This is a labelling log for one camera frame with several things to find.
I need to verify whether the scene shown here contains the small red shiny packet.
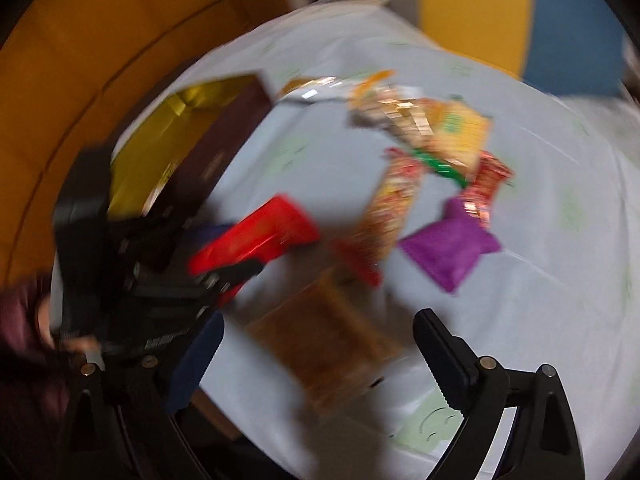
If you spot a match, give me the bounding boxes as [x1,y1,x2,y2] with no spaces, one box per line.
[457,150,516,231]

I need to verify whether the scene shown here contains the person's left hand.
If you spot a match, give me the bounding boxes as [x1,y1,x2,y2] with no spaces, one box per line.
[35,290,103,356]

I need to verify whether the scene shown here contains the dark box with gold lining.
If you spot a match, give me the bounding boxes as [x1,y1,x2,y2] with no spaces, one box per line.
[107,74,275,261]

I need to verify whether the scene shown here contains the purple snack packet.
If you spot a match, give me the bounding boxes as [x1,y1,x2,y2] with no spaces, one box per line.
[397,195,502,295]

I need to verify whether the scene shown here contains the brown snack packet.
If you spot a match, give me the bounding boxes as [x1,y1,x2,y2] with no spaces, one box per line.
[245,270,406,416]

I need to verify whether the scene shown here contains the long red and yellow packet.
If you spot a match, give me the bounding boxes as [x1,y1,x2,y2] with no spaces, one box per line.
[332,147,426,288]

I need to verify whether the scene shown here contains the grey yellow blue striped chair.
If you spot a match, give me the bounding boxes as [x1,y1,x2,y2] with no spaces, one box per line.
[415,0,628,98]

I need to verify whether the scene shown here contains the red snack packet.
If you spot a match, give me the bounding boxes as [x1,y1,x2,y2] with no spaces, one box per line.
[189,195,322,306]

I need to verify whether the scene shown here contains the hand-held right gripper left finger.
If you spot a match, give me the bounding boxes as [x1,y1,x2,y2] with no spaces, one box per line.
[60,310,226,480]

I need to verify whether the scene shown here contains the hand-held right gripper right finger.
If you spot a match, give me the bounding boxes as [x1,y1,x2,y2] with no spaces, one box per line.
[412,308,586,480]

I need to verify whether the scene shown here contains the clear orange pumpkin seed packet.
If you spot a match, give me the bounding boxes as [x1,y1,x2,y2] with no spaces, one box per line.
[347,70,436,146]

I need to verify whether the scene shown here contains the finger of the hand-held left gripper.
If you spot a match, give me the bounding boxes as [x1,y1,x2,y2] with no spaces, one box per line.
[170,221,237,253]
[199,259,264,295]

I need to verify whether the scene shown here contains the person's left forearm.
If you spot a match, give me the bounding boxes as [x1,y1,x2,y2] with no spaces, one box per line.
[0,270,76,466]

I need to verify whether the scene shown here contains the shiny clear snack packet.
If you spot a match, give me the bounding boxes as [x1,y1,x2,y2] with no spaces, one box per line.
[277,76,351,107]

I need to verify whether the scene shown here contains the yellow green cracker packet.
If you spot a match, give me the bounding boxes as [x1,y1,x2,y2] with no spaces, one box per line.
[407,97,493,188]

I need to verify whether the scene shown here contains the orange wooden wardrobe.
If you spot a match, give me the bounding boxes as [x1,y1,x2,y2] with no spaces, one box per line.
[0,0,301,286]

